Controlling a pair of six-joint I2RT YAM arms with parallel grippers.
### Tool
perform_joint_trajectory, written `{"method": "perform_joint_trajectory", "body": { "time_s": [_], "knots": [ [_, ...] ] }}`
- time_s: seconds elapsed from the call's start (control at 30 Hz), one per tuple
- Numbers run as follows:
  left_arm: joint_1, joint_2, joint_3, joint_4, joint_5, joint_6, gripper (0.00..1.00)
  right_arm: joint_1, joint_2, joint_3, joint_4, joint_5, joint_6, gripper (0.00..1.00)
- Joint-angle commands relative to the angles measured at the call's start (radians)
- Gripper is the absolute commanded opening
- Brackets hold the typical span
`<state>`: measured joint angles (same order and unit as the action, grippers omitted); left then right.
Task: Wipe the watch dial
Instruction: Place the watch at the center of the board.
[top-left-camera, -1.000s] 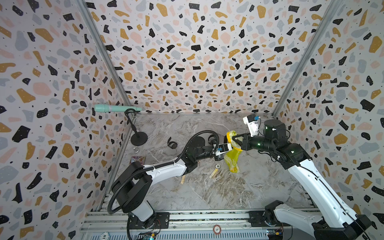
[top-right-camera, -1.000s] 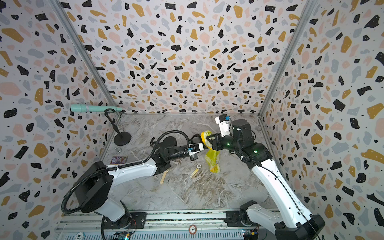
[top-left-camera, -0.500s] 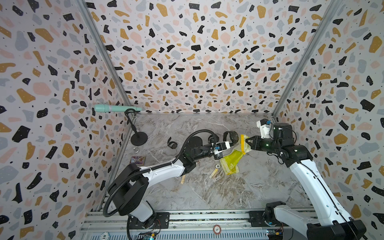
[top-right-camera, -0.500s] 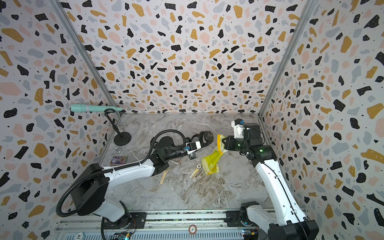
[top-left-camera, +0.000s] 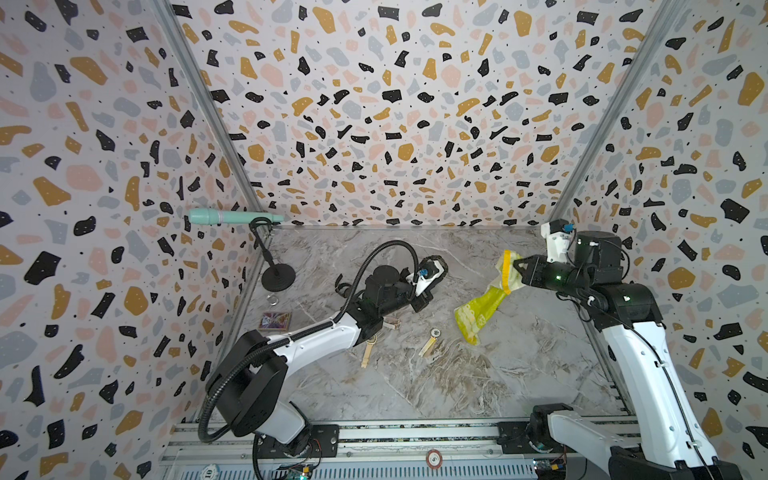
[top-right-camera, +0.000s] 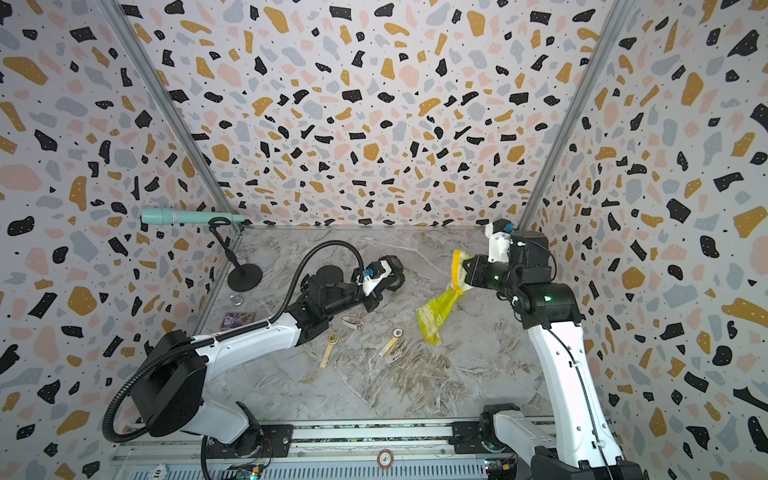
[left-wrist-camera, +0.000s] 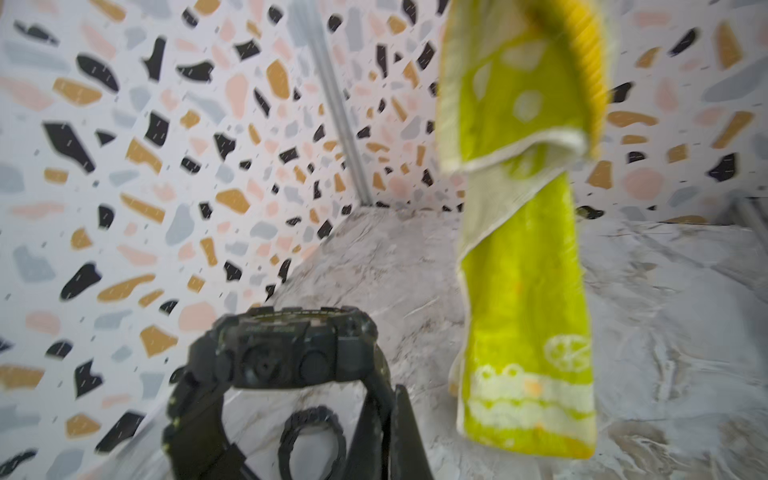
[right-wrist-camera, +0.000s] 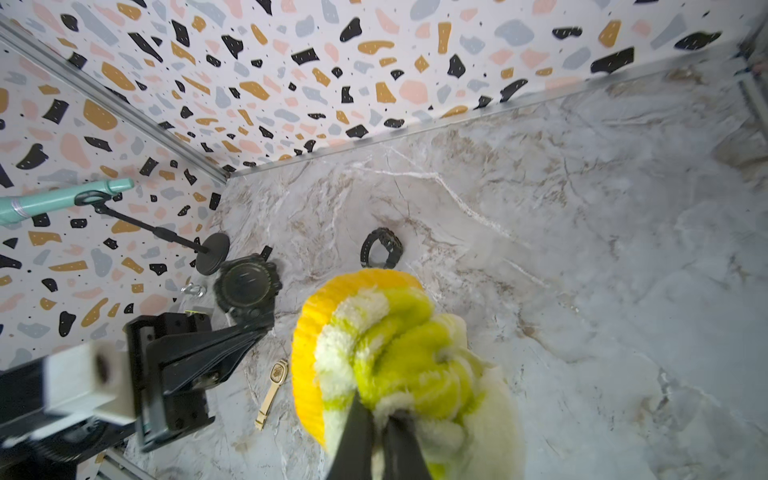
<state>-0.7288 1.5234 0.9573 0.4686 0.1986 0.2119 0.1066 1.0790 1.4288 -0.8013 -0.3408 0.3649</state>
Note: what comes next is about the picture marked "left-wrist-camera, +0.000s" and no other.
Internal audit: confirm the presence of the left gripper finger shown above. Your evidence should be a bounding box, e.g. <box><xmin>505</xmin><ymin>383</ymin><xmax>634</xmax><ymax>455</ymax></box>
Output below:
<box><xmin>341</xmin><ymin>383</ymin><xmax>434</xmax><ymax>480</ymax></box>

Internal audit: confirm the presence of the black digital watch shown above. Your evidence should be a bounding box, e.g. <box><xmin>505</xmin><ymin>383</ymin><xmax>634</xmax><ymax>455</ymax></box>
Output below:
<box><xmin>278</xmin><ymin>405</ymin><xmax>347</xmax><ymax>480</ymax></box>

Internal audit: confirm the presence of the yellow green white cloth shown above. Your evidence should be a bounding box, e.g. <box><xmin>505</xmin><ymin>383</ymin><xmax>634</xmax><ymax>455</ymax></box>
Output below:
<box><xmin>436</xmin><ymin>1</ymin><xmax>612</xmax><ymax>459</ymax></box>

